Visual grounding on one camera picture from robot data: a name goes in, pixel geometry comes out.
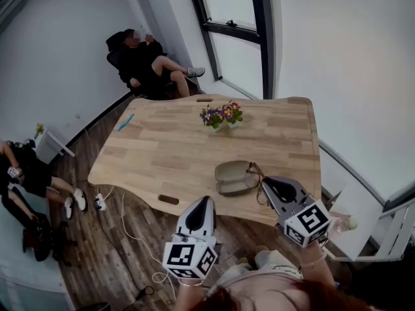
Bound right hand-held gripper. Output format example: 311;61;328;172
261;176;332;249

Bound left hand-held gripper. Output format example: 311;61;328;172
161;195;219;280

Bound brown-framed eyeglasses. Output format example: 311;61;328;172
245;161;277;207

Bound grey glasses case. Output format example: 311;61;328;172
214;160;261;198

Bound person's left forearm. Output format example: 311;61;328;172
176;278;204;311

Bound person's right forearm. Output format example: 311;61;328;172
299;241;335;288

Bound clear bottle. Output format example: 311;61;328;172
331;215;358;235

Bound person's light jeans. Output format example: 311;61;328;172
216;249;305;285

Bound white side table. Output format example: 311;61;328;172
323;182;387;262

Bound person's pink top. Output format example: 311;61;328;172
207;269;335;311

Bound white power strip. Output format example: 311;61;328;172
94;193;108;212

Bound magenta flower in white pot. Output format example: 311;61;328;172
220;101;244;130

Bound purple flower in white pot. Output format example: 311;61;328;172
199;106;225;133

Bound white framed board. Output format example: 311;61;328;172
355;199;415;262

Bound teal pen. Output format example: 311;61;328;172
117;113;135;132

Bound black framed window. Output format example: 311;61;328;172
185;0;277;100

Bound black chair with bag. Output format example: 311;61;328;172
5;185;71;266

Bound small white table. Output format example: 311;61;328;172
33;128;76;165

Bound white cable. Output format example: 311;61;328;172
121;192;178;300

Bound thin bracelet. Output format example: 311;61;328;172
177;278;204;288

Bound pale bangle bracelet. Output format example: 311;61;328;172
300;252;328;271

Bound black cable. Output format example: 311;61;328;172
134;284;156;303

